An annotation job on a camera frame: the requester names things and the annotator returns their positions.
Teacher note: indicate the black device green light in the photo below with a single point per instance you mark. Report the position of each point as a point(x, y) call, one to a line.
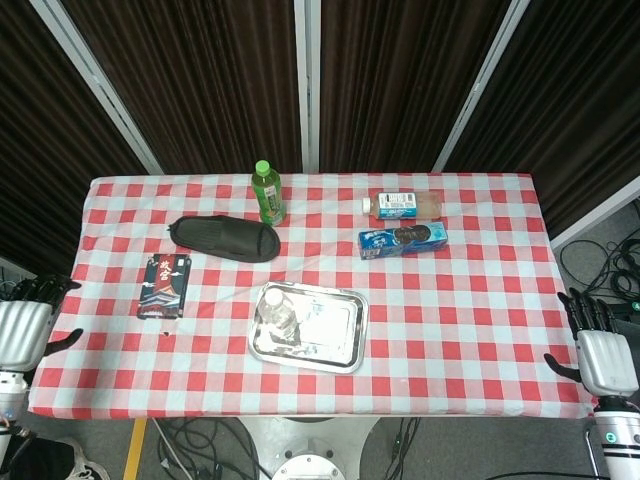
point(631, 312)

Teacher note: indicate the green tea bottle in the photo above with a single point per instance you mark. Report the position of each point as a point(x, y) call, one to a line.
point(269, 197)

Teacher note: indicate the white partition frame post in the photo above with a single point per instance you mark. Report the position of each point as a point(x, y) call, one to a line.
point(307, 85)
point(480, 85)
point(100, 85)

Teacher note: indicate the stainless steel rectangular tray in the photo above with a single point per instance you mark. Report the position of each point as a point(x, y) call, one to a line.
point(330, 335)

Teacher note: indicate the clear bottle blue label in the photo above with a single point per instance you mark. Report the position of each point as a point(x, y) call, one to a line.
point(400, 206)

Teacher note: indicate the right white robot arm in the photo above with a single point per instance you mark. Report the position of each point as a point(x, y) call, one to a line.
point(620, 440)

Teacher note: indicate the blue cookie box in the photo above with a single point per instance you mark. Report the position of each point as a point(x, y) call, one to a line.
point(400, 241)

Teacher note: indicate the black pouch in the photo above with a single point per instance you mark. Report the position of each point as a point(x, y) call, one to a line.
point(225, 237)

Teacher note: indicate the transparent water bottle white cap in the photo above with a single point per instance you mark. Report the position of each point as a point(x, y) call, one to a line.
point(278, 314)

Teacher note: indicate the dark blue patterned card box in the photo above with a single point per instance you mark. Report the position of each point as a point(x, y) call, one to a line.
point(162, 285)

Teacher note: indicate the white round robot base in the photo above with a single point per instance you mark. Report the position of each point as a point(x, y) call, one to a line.
point(310, 450)

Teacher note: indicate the dark brown partition panel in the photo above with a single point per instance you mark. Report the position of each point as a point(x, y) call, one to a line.
point(575, 100)
point(400, 85)
point(40, 150)
point(200, 85)

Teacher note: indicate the red white checked tablecloth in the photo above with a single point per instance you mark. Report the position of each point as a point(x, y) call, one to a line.
point(450, 325)

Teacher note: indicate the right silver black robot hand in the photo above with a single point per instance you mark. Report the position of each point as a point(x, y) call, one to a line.
point(605, 360)

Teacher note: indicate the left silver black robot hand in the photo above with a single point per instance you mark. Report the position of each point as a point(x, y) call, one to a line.
point(22, 332)

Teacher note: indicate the white black sneaker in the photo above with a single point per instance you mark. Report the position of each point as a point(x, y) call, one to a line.
point(90, 462)

